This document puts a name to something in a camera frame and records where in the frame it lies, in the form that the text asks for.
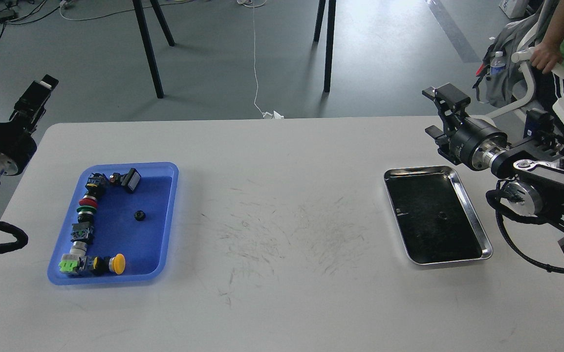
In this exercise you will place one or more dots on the green block silver switch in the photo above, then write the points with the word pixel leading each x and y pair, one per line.
pixel 72 263

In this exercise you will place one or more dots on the white chair frame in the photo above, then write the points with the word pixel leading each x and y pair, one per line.
pixel 524 91

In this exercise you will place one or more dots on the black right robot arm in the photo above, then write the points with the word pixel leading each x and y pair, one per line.
pixel 530 187

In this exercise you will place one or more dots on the black blue switch block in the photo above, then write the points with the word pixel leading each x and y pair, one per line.
pixel 97 184

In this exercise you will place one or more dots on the yellow mushroom push button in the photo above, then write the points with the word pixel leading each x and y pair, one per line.
pixel 105 265

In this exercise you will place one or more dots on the grey backpack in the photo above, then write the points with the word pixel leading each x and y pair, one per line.
pixel 496 89

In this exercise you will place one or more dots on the black square push button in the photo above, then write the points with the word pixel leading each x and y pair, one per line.
pixel 130 180

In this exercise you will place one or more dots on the clear water bottle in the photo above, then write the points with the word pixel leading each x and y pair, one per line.
pixel 498 63

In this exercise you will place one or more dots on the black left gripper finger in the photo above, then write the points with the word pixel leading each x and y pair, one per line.
pixel 30 107

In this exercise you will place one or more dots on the black stand leg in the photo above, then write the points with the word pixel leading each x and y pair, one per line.
pixel 145 37
pixel 330 35

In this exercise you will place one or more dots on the green push button switch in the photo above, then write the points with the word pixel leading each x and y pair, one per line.
pixel 86 211

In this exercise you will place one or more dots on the black stand leg left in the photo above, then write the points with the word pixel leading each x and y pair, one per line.
pixel 145 37

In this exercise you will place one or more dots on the black stand leg right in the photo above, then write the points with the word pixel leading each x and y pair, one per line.
pixel 330 35

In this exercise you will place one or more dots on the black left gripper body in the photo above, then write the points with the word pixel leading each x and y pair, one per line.
pixel 16 146

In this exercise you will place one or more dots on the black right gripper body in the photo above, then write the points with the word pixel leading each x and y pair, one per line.
pixel 474 142

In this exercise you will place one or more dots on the blue plastic tray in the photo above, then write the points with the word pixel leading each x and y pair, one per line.
pixel 143 244

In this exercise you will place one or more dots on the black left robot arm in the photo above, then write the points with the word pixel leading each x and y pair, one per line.
pixel 21 239

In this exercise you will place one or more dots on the red push button switch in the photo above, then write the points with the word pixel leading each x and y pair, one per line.
pixel 89 201

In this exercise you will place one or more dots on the black switch contact block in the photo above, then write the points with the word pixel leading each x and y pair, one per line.
pixel 82 232

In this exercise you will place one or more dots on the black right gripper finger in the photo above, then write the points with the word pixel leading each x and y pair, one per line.
pixel 450 102
pixel 442 141

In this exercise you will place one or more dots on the silver metal tray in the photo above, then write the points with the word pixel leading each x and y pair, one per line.
pixel 416 195

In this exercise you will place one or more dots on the person's hand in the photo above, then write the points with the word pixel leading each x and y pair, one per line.
pixel 545 56

